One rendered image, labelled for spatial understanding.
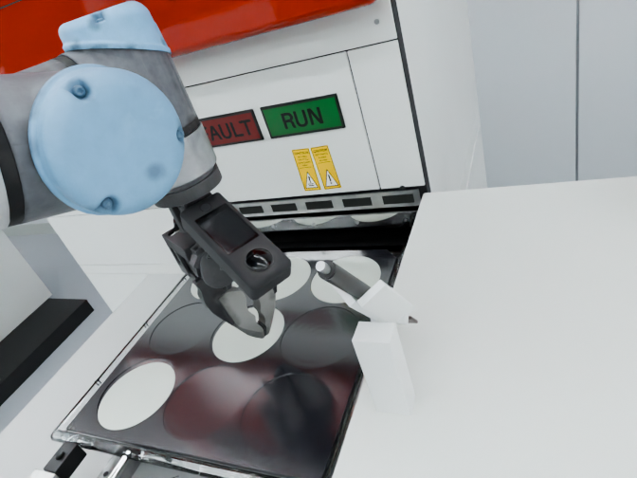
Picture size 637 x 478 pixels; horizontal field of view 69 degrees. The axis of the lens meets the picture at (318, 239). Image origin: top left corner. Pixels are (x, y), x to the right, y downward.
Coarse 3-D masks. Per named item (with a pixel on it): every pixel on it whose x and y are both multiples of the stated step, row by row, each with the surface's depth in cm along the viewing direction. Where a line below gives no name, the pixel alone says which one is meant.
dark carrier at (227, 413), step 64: (320, 256) 71; (384, 256) 66; (192, 320) 67; (320, 320) 59; (192, 384) 57; (256, 384) 53; (320, 384) 51; (192, 448) 49; (256, 448) 47; (320, 448) 44
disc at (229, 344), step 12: (252, 312) 65; (276, 312) 63; (228, 324) 64; (276, 324) 61; (216, 336) 63; (228, 336) 62; (240, 336) 61; (276, 336) 59; (216, 348) 61; (228, 348) 60; (240, 348) 59; (252, 348) 58; (264, 348) 58; (228, 360) 58; (240, 360) 57
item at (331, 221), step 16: (384, 208) 69; (400, 208) 68; (416, 208) 67; (256, 224) 78; (272, 224) 77; (288, 224) 76; (304, 224) 74; (320, 224) 73; (336, 224) 72; (352, 224) 71; (368, 224) 70; (384, 224) 69; (400, 224) 68
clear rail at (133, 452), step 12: (60, 432) 56; (72, 432) 55; (84, 444) 53; (108, 444) 52; (120, 444) 52; (120, 456) 51; (132, 456) 50; (144, 456) 49; (156, 456) 49; (180, 456) 48; (168, 468) 48; (180, 468) 47; (192, 468) 46; (204, 468) 46; (216, 468) 46; (228, 468) 45
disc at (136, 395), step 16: (144, 368) 62; (160, 368) 61; (128, 384) 60; (144, 384) 59; (160, 384) 58; (112, 400) 58; (128, 400) 57; (144, 400) 56; (160, 400) 56; (112, 416) 56; (128, 416) 55; (144, 416) 54
